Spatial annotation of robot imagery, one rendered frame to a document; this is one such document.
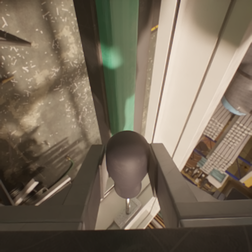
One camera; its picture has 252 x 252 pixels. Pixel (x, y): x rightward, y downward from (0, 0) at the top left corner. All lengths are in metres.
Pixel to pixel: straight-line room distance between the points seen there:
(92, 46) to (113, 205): 0.24
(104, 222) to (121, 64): 0.24
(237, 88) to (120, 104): 0.76
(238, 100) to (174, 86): 0.71
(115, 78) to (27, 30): 0.93
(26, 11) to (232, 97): 1.02
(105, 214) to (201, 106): 0.22
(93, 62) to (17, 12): 0.89
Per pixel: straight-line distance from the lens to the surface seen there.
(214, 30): 0.19
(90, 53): 0.18
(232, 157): 4.77
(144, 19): 0.20
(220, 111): 4.58
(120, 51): 0.16
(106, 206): 0.32
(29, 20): 1.08
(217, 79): 0.21
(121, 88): 0.19
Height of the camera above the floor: 0.97
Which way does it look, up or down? 26 degrees down
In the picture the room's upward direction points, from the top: 128 degrees clockwise
